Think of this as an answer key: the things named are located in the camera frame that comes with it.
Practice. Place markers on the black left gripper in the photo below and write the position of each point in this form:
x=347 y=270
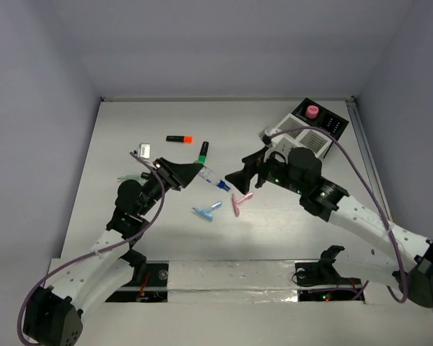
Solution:
x=169 y=175

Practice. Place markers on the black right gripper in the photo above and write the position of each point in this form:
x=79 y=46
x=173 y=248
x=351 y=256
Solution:
x=255 y=163

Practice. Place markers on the pink folding marker pen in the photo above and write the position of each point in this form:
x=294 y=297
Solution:
x=237 y=202

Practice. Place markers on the blue folding marker pen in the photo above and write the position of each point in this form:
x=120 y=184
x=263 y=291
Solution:
x=206 y=213

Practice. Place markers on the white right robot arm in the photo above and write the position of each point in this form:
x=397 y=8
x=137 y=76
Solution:
x=410 y=256

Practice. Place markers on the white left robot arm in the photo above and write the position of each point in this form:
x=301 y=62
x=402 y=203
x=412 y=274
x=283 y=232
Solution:
x=56 y=308

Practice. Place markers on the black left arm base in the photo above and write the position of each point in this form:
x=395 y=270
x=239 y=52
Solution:
x=148 y=285

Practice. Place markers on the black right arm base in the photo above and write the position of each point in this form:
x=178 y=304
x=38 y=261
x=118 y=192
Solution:
x=321 y=271

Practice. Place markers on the green highlighter black body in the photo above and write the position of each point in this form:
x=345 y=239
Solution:
x=203 y=152

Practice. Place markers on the orange highlighter black body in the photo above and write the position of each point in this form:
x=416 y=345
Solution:
x=179 y=139

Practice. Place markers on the green folding marker pen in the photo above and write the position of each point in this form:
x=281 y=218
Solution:
x=136 y=177

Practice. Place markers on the white slotted organizer box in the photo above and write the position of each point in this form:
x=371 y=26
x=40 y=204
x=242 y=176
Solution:
x=317 y=142

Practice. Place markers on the black slotted organizer box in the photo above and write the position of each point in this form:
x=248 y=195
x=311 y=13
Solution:
x=326 y=119

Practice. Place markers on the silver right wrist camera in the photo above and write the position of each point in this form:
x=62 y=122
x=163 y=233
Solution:
x=266 y=137

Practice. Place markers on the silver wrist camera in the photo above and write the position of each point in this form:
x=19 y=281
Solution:
x=144 y=150
x=266 y=137

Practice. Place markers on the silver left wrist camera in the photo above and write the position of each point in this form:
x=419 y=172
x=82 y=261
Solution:
x=144 y=150

